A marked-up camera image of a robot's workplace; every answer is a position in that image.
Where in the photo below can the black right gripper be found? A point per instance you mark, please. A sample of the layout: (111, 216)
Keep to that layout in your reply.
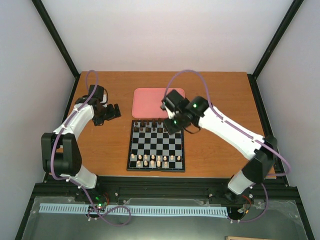
(170, 129)

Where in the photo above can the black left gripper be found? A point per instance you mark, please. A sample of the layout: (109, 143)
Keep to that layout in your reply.
(112, 115)

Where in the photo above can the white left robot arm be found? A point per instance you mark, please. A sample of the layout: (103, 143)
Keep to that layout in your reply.
(61, 155)

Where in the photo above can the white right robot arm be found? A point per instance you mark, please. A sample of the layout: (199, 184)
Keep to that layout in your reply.
(258, 150)

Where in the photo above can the black white chess board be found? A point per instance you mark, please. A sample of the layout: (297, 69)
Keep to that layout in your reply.
(153, 139)

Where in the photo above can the pink plastic tray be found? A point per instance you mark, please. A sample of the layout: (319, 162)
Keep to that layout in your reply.
(147, 103)

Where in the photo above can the black aluminium frame post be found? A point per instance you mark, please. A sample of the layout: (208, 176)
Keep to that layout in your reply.
(46, 19)

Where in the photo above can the light blue cable duct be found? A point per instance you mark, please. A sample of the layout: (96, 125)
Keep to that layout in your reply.
(140, 210)

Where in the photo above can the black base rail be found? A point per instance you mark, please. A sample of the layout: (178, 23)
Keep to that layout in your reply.
(119, 189)

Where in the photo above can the black right frame post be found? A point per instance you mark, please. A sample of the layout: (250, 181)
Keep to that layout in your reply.
(283, 26)

